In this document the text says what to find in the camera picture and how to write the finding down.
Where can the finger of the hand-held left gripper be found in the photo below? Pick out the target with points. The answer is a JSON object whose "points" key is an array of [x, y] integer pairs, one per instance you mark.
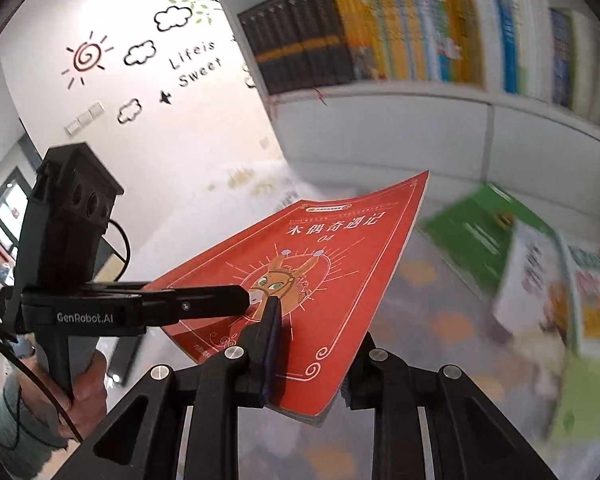
{"points": [[195, 305]]}

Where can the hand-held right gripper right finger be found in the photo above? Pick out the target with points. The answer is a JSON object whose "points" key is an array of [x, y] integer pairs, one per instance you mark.
{"points": [[360, 385]]}

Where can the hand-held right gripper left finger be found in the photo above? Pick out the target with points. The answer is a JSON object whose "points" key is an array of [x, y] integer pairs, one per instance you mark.
{"points": [[272, 340]]}

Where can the red book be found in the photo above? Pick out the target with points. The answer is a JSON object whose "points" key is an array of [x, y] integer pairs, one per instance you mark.
{"points": [[340, 260]]}

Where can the white book with warrior figure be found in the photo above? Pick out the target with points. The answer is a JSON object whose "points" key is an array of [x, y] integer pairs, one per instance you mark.
{"points": [[530, 285]]}

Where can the person's left forearm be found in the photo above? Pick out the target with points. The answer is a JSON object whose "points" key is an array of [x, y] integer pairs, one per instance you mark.
{"points": [[15, 435]]}

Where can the row of black books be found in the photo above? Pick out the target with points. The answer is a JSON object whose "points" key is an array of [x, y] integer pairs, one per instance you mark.
{"points": [[300, 40]]}

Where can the row of yellow books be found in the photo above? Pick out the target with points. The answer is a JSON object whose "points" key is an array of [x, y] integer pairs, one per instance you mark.
{"points": [[405, 25]]}

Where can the row of white and blue books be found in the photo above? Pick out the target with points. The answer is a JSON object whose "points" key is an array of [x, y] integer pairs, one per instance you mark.
{"points": [[530, 40]]}

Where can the person's left hand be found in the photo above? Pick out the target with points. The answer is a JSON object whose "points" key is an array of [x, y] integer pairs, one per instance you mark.
{"points": [[87, 400]]}

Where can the grey framed glass partition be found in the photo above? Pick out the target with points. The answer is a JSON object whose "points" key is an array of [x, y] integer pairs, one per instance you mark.
{"points": [[10, 210]]}

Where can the fan-patterned tablecloth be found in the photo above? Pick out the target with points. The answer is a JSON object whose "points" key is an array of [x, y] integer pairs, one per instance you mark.
{"points": [[455, 360]]}

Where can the bright green book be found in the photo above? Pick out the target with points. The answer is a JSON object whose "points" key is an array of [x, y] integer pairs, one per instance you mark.
{"points": [[480, 235]]}

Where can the light green book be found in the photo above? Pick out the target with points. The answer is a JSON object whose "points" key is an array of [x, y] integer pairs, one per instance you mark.
{"points": [[590, 400]]}

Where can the white bookshelf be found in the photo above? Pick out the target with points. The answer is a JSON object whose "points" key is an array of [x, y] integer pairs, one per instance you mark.
{"points": [[380, 130]]}

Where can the red ribbon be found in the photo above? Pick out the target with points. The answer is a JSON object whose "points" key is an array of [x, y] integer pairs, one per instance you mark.
{"points": [[320, 96]]}

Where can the blue and yellow illustrated book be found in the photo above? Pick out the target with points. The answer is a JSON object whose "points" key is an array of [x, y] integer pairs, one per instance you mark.
{"points": [[595, 300]]}

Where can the white wall switch panel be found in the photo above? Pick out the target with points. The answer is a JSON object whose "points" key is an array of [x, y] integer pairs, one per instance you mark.
{"points": [[85, 117]]}

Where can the black cloud wall decal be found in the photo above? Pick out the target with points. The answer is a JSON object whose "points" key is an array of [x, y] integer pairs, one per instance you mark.
{"points": [[140, 52], [172, 17], [129, 111]]}

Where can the black bird wall decal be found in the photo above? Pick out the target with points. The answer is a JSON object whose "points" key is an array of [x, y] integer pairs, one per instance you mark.
{"points": [[166, 98]]}

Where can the red sun wall decal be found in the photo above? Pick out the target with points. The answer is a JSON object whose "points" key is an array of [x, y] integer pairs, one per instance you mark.
{"points": [[86, 55]]}

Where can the black lettering wall decal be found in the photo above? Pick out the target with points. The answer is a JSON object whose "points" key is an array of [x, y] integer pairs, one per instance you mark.
{"points": [[184, 80]]}

